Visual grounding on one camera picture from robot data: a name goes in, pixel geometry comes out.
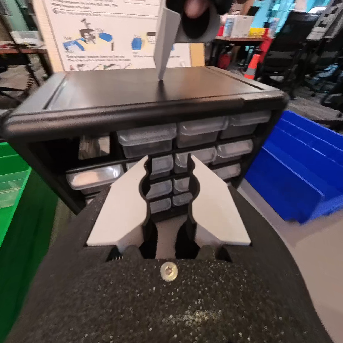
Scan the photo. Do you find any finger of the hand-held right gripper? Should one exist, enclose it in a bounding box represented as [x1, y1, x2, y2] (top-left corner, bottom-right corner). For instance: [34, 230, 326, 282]
[154, 7, 182, 80]

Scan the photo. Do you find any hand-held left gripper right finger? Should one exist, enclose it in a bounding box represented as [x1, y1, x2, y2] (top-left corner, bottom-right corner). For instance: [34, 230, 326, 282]
[188, 153, 252, 248]

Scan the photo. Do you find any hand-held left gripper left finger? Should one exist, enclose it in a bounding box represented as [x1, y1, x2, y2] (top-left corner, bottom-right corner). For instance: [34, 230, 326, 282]
[86, 155, 153, 253]

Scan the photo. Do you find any black drawer cabinet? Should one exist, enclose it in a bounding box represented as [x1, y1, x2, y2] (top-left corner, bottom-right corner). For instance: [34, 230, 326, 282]
[1, 66, 289, 216]

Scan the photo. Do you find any set of small clear drawers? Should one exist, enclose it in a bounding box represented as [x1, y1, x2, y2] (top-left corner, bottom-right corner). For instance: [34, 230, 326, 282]
[66, 110, 272, 215]

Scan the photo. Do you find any blue plastic bin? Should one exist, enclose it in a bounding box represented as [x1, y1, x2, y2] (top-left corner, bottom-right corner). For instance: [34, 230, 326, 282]
[244, 109, 343, 225]

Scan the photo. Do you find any clear plastic drawer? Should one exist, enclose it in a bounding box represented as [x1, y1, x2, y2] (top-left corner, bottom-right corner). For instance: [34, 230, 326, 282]
[0, 171, 31, 209]

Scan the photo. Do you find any green plastic bin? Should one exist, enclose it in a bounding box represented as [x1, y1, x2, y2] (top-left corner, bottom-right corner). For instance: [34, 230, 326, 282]
[0, 141, 59, 337]

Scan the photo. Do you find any person's right hand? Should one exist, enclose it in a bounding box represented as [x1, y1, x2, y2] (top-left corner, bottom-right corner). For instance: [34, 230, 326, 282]
[184, 0, 207, 19]

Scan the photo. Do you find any white cardboard box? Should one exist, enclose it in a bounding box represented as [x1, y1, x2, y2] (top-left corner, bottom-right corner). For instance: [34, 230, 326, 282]
[224, 15, 255, 37]

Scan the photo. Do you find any orange traffic cone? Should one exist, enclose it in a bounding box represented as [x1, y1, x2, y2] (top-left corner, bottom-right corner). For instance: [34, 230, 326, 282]
[243, 54, 262, 80]

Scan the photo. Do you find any white instruction poster board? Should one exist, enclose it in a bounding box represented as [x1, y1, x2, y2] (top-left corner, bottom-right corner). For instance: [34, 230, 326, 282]
[41, 0, 206, 72]

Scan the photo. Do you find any black office chair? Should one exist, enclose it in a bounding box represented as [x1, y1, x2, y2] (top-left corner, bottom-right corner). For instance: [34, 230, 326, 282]
[256, 11, 323, 90]

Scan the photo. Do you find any wooden side table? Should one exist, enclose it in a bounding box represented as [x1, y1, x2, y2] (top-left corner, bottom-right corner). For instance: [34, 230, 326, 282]
[0, 40, 53, 101]

